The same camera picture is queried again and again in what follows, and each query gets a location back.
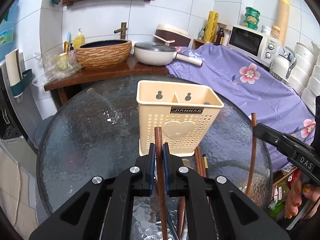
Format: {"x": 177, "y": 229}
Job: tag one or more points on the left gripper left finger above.
{"x": 102, "y": 208}

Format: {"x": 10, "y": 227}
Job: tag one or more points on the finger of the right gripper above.
{"x": 287, "y": 145}

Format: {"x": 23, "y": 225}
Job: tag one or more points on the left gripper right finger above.
{"x": 216, "y": 208}

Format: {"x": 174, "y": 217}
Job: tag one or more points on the brown wooden chopstick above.
{"x": 161, "y": 180}
{"x": 253, "y": 154}
{"x": 198, "y": 161}
{"x": 203, "y": 170}

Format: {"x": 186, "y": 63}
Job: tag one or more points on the wooden handled metal spoon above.
{"x": 181, "y": 216}

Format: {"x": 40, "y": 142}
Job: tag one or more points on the black chopstick gold band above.
{"x": 205, "y": 164}

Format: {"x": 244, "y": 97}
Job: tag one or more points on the person right hand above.
{"x": 294, "y": 197}

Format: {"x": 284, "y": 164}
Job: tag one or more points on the purple floral cloth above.
{"x": 251, "y": 88}

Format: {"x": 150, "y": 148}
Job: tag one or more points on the white electric kettle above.
{"x": 282, "y": 66}

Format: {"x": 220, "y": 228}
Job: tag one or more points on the beige hanging cloth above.
{"x": 20, "y": 198}

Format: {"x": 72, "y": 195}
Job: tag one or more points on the cream plastic utensil holder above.
{"x": 184, "y": 112}

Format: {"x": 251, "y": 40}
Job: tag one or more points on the white microwave oven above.
{"x": 258, "y": 46}

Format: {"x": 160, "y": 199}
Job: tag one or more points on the water dispenser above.
{"x": 20, "y": 117}

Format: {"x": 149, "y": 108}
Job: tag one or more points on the tall stack paper cups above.
{"x": 283, "y": 19}

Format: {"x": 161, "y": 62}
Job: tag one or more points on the yellow wrap roll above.
{"x": 210, "y": 31}

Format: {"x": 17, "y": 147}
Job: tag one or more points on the green instant noodle cups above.
{"x": 251, "y": 20}

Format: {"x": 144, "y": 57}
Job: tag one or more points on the brown wooden counter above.
{"x": 64, "y": 89}

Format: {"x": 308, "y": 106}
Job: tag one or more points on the clear plastic bag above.
{"x": 56, "y": 67}

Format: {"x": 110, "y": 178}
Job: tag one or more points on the paper cup dispenser holder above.
{"x": 18, "y": 80}

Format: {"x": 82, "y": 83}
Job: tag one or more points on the woven pattern basin sink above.
{"x": 103, "y": 54}

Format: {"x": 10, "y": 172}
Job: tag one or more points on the white pan with lid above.
{"x": 157, "y": 54}

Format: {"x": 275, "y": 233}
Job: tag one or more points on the yellow soap dispenser bottle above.
{"x": 79, "y": 40}

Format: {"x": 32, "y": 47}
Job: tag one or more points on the bronze faucet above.
{"x": 122, "y": 30}

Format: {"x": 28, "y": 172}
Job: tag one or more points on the blue water jug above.
{"x": 7, "y": 29}

